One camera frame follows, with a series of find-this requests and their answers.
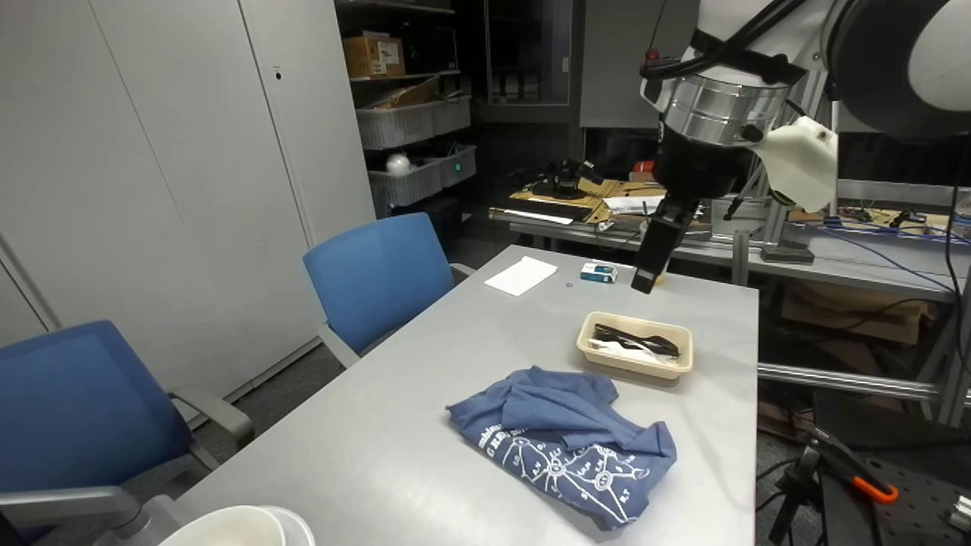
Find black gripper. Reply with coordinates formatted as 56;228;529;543
627;136;759;298

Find blue printed t-shirt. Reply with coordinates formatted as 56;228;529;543
445;363;680;534

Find black plastic forks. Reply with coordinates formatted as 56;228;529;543
593;323;684;358

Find white napkin packet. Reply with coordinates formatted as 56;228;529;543
588;331;648;358

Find beige plastic tray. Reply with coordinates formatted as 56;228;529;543
572;310;697;385

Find white paper sheet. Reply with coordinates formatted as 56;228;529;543
483;255;561;300

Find grey background table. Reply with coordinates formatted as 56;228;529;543
490;185;971;302

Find grey storage bin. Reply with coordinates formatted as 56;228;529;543
368;145;478;217
356;90;477;154

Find blue office chair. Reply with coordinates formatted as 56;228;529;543
0;320;259;546
301;208;472;369

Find cardboard box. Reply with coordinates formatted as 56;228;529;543
343;31;409;81

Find grey metal cabinet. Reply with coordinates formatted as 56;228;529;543
0;0;379;402

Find white bowl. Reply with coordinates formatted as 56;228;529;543
159;505;319;546

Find metal camera stand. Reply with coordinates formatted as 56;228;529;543
756;194;818;266

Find orange handled clamp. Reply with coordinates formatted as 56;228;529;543
768;422;904;546

